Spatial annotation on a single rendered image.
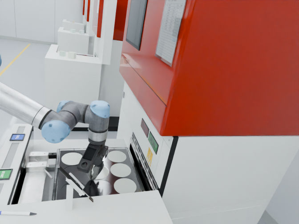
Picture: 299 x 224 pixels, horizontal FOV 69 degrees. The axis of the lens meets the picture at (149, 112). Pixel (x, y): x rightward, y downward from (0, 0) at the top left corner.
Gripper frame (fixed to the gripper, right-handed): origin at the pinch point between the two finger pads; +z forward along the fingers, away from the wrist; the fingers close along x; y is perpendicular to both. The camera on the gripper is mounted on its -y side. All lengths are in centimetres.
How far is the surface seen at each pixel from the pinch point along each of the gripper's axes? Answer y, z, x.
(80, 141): 37.0, 9.2, 23.9
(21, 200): -17.6, 3.3, 20.0
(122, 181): 5.4, 1.3, -12.7
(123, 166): 15.6, 1.3, -9.6
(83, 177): 1.0, 1.3, 4.0
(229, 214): 21, 17, -68
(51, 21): 656, 12, 457
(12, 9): 599, -6, 558
